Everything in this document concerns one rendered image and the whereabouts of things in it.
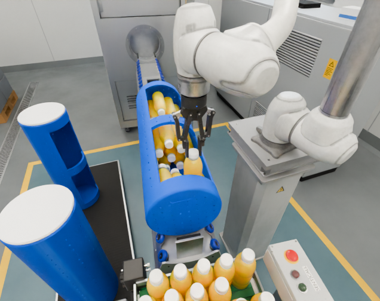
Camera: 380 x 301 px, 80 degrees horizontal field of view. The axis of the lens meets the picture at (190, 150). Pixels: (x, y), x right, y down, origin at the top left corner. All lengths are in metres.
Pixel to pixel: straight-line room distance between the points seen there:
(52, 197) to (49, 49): 4.84
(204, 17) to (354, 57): 0.51
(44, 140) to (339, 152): 1.61
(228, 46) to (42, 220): 0.91
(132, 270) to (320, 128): 0.84
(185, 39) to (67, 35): 5.16
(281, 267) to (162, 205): 0.41
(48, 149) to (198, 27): 1.41
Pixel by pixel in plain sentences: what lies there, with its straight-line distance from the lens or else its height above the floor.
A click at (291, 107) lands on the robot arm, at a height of 1.32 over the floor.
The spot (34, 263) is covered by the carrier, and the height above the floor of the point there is 0.88.
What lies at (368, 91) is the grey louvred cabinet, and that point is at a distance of 2.35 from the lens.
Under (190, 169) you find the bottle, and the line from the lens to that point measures 0.80.
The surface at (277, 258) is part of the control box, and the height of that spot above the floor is 1.10.
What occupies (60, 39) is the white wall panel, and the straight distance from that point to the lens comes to 5.69.
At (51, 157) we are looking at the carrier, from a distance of 1.81.
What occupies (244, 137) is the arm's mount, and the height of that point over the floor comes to 1.07.
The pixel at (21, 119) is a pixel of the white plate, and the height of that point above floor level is 1.04.
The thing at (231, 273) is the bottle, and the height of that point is 1.06.
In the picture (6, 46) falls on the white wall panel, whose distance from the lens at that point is 5.93.
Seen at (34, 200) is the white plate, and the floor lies 1.04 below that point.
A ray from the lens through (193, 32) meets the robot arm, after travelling 0.56.
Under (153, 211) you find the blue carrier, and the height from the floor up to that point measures 1.15.
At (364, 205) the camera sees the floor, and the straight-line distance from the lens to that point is 2.78.
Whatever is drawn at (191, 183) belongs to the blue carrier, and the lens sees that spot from 0.76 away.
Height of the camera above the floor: 1.81
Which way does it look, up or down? 41 degrees down
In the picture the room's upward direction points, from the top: straight up
